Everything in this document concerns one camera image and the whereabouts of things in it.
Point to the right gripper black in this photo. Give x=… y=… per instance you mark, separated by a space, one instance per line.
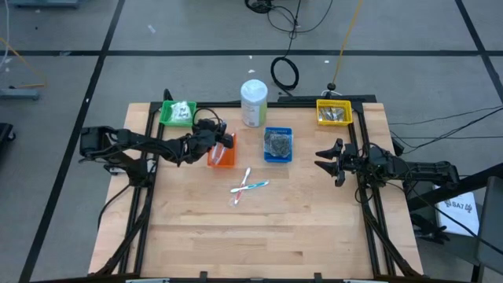
x=350 y=160

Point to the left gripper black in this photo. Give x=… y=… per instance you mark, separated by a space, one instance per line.
x=208 y=135

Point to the bag of metal screws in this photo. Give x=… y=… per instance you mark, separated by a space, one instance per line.
x=334 y=114

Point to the silver nail clipper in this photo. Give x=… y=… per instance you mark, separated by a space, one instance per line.
x=325 y=114
x=342 y=114

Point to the black round pad packet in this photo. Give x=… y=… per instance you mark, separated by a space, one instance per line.
x=279 y=144
x=287 y=151
x=270 y=137

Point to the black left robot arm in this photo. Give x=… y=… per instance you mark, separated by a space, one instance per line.
x=157 y=143

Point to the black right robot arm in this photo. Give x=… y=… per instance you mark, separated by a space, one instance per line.
x=424 y=173

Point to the orange plastic basket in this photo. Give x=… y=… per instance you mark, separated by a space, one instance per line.
x=230 y=159

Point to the green plastic basket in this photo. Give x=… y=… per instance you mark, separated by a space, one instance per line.
x=165 y=118

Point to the white wipes canister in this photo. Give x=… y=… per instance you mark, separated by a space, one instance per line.
x=254 y=102

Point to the yellow plastic basket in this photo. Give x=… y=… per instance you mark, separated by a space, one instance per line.
x=320 y=104

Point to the blue plastic basket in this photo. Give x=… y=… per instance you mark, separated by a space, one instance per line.
x=269 y=159

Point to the blue toothbrush in packet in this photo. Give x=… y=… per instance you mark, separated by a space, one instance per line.
x=259 y=184

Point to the black stand foot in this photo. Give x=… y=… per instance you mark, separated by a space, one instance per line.
x=426 y=228

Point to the black table clamp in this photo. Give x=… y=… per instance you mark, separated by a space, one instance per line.
x=318 y=277
x=203 y=277

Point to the black stand beam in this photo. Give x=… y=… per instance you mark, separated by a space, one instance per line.
x=471 y=184

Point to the white printed cardboard box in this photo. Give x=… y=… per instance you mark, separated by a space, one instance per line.
x=467 y=218

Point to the dark grey chair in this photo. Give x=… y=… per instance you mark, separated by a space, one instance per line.
x=493 y=220

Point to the black caster base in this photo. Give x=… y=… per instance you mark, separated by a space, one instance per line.
x=6 y=135

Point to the grey floor plate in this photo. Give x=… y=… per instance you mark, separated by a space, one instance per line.
x=43 y=3

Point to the black aluminium table frame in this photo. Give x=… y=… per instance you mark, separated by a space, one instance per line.
x=294 y=105

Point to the small black tripod mount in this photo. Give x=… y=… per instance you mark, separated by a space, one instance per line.
x=332 y=86

